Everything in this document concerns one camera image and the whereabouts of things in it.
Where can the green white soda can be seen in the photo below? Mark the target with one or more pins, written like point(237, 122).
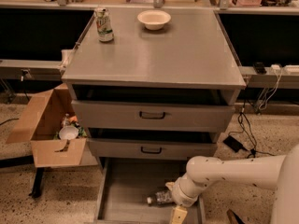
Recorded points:
point(103, 24)

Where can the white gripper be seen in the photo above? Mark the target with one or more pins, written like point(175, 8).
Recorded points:
point(179, 192)

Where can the grey top drawer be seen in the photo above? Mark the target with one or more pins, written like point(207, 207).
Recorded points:
point(154, 117)

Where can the grey drawer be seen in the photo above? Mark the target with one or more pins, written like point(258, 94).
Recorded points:
point(126, 185)
point(154, 117)
point(137, 149)

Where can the black power adapter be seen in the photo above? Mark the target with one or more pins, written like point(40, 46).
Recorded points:
point(232, 143)

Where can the clear plastic water bottle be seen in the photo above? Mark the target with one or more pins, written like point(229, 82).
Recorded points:
point(160, 198)

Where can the grey bottom drawer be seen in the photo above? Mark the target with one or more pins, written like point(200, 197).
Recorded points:
point(126, 185)

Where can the white power strip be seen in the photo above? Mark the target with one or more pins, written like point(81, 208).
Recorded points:
point(287, 69)

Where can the white paper bowl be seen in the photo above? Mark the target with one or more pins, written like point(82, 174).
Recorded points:
point(154, 19)

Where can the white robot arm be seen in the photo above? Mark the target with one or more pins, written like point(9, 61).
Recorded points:
point(278, 173)

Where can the white bowl in box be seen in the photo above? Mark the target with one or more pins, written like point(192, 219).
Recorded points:
point(68, 133)

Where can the grey middle drawer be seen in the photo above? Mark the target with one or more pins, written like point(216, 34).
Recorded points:
point(137, 149)

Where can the black table leg base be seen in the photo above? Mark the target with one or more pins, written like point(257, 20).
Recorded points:
point(36, 188)

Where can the black remote on shelf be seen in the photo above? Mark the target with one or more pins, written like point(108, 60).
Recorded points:
point(259, 68)

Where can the grey metal drawer cabinet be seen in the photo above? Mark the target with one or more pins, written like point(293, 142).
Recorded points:
point(188, 62)

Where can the brown cardboard box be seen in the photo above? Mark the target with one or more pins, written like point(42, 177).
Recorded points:
point(40, 121)

